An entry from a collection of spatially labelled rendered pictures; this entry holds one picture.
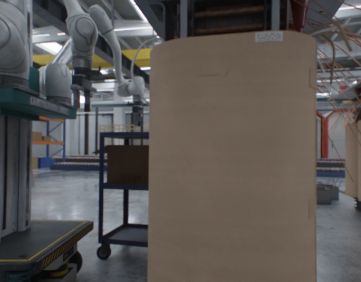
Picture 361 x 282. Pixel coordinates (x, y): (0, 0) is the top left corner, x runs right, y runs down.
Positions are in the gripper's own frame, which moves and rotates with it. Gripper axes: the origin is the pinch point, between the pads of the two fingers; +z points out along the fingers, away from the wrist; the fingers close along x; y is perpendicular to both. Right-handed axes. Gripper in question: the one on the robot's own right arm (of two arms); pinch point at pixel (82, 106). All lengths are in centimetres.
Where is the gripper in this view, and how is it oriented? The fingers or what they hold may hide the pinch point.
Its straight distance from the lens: 148.1
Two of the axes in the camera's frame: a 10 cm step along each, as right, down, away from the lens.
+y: -10.0, -0.1, 0.4
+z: -0.1, 10.0, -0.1
